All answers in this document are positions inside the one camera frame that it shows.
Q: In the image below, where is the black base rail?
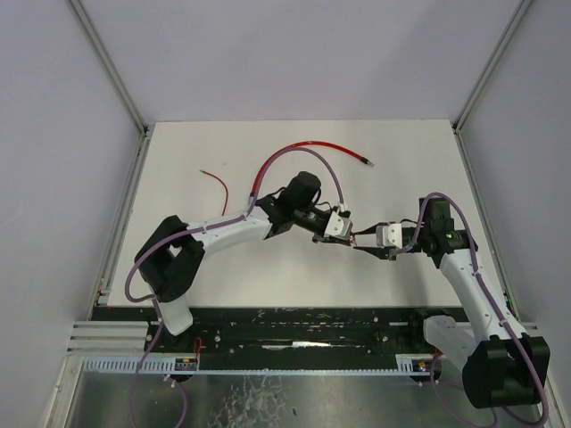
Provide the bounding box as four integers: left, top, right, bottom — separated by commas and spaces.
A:
72, 308, 471, 358

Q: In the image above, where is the aluminium frame post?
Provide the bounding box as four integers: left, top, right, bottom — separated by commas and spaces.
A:
451, 0, 535, 136
65, 0, 149, 135

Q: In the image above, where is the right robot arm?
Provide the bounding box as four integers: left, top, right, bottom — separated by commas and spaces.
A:
355, 192, 550, 408

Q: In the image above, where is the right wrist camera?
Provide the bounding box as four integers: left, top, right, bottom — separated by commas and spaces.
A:
376, 223, 402, 249

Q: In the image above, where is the left aluminium frame post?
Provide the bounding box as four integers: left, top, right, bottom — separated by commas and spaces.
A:
65, 0, 149, 135

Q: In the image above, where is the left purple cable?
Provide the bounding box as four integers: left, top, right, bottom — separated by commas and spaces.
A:
125, 149, 349, 428

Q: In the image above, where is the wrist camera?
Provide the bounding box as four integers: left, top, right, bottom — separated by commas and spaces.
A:
376, 223, 402, 249
323, 210, 352, 239

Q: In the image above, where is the grey slotted cable duct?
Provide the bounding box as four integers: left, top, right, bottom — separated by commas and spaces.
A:
84, 350, 432, 376

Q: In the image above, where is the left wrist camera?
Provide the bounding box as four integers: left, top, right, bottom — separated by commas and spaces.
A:
323, 210, 352, 239

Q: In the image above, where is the right aluminium frame post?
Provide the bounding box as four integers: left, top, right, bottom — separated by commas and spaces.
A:
451, 0, 535, 136

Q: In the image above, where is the thick red cable lock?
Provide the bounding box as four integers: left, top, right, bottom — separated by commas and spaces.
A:
249, 141, 375, 201

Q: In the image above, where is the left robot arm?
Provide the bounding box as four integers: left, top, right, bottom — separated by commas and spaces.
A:
128, 171, 352, 336

